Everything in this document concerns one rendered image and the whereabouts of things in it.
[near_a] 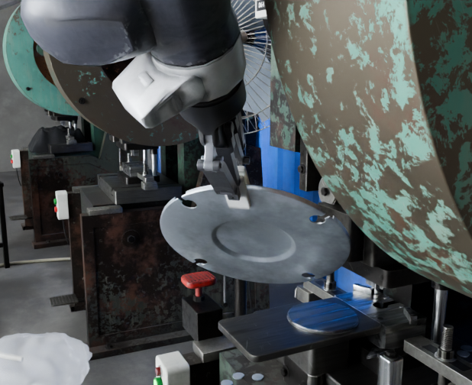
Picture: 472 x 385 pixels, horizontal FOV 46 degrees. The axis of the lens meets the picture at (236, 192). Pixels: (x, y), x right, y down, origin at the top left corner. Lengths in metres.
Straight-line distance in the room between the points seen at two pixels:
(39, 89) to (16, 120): 3.59
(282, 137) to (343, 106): 0.59
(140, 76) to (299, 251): 0.42
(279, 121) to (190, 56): 0.56
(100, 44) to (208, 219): 0.39
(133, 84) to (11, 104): 6.84
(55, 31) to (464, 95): 0.32
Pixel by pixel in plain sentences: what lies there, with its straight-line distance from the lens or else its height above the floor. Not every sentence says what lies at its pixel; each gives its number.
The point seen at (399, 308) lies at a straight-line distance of 1.07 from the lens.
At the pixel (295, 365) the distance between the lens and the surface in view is 1.01.
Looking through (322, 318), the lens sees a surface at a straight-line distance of 0.99.
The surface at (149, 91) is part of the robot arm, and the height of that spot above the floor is 1.18.
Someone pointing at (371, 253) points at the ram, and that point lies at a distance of 0.93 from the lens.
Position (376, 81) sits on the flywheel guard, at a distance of 0.42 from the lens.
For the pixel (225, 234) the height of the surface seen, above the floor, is 0.96.
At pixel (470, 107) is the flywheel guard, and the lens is 0.42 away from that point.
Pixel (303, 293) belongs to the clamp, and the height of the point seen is 0.73.
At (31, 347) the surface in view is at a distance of 2.30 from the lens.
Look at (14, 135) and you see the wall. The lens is 7.40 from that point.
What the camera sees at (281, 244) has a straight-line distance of 0.85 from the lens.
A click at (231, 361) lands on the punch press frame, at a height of 0.64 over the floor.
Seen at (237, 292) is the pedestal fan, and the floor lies 0.47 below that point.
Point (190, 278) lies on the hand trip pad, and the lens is 1.23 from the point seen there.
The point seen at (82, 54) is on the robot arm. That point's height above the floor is 1.21.
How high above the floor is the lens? 1.20
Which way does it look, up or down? 12 degrees down
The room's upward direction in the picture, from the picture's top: straight up
